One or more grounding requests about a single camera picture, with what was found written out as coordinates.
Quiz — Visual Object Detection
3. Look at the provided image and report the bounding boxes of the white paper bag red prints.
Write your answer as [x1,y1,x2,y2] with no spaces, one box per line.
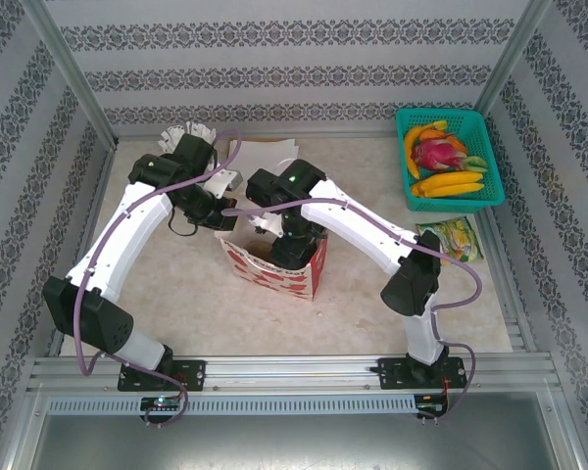
[214,222,330,303]

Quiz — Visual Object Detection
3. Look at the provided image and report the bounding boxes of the white napkin stack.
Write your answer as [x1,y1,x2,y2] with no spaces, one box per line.
[227,138,300,172]

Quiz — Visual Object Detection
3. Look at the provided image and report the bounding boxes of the curved yellow banana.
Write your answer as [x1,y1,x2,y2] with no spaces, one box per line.
[403,119,450,181]

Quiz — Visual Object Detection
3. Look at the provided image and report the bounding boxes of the pink dragon fruit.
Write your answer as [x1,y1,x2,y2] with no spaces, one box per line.
[410,136,469,172]

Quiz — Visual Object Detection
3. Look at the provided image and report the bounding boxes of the orange fruit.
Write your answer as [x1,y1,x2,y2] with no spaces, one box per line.
[418,127,469,153]

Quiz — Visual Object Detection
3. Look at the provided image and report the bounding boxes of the yellow green snack packet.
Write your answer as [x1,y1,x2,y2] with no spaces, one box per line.
[415,216,485,265]

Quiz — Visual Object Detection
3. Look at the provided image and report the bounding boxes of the teal plastic basket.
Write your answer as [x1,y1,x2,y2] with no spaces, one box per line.
[395,108,507,213]

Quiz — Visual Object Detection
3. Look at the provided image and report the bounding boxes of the small controller circuit board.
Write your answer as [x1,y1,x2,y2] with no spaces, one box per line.
[416,394,450,417]
[141,396,182,411]

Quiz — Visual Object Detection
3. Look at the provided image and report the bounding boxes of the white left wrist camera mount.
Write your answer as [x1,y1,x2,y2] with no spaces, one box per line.
[205,164,244,197]

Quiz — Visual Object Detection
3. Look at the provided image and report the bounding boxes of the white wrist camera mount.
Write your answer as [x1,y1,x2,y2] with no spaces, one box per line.
[205,164,244,197]
[249,214,285,237]

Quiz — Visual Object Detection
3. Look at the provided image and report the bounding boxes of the thin black cable loop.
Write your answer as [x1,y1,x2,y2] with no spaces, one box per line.
[169,210,205,237]

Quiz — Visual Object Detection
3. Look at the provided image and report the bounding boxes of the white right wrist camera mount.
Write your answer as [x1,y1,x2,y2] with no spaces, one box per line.
[249,214,285,237]

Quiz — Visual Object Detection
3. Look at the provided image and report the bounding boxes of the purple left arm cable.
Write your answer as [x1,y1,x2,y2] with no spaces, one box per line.
[73,129,244,378]

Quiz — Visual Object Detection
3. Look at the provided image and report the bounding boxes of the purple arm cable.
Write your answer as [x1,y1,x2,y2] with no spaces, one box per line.
[73,129,244,378]
[222,195,484,353]

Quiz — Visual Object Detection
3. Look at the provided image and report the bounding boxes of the aluminium frame post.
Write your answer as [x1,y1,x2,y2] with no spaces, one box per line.
[18,0,122,148]
[473,0,554,114]

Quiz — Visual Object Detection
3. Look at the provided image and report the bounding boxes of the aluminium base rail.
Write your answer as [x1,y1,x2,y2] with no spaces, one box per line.
[26,354,558,393]

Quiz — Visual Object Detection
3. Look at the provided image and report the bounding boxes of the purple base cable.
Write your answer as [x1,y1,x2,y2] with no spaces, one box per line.
[435,342,479,423]
[120,371,192,428]

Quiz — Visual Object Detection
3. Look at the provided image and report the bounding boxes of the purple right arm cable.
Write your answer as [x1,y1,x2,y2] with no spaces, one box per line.
[222,195,484,353]

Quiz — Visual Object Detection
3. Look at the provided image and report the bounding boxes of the slotted grey cable duct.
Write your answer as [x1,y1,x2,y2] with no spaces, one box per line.
[46,395,417,416]

